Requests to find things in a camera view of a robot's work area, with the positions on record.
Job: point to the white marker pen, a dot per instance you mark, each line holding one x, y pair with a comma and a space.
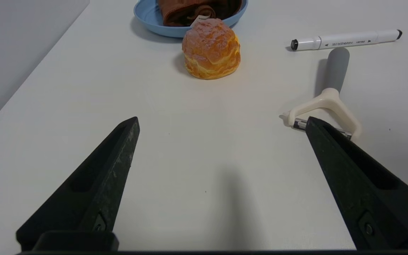
345, 39

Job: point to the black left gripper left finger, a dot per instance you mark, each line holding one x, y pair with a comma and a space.
97, 187

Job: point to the blue plate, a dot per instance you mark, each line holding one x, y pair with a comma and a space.
147, 17

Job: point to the orange cream puff bread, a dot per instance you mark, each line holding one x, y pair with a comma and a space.
211, 49

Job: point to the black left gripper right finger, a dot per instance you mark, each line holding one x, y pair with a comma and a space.
363, 191

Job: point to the brown towel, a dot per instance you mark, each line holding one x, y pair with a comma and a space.
186, 10

